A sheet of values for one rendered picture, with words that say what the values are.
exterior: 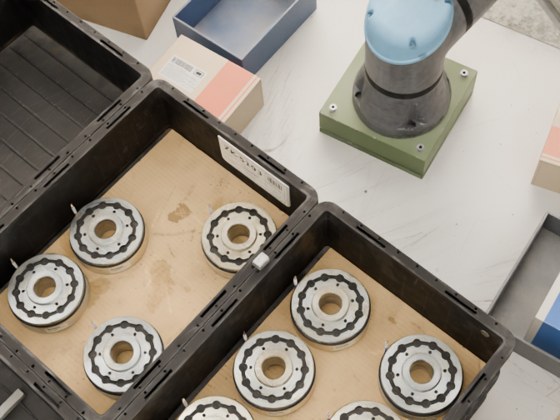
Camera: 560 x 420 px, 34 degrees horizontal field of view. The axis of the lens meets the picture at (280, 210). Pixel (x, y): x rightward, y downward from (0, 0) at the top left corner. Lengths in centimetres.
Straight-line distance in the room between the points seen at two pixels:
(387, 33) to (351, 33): 35
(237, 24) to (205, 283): 55
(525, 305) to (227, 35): 67
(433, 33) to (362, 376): 46
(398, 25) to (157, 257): 45
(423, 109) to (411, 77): 9
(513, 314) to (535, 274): 7
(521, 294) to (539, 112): 32
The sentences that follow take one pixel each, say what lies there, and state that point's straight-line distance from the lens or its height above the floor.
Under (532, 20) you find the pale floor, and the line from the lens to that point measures 258.
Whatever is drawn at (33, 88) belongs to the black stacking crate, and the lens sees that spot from 147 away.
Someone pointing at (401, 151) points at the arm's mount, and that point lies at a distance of 142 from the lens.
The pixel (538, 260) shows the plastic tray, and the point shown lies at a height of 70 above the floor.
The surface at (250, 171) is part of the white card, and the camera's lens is 126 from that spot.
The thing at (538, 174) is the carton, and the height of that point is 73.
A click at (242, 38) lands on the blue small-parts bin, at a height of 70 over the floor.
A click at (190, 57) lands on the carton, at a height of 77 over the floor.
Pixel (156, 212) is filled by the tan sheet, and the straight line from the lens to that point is 131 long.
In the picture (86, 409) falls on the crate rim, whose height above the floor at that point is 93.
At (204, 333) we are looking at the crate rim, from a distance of 112.
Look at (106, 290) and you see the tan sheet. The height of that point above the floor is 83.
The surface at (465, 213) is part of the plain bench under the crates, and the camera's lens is 144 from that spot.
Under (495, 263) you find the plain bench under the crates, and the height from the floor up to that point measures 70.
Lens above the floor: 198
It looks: 63 degrees down
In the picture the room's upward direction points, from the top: 6 degrees counter-clockwise
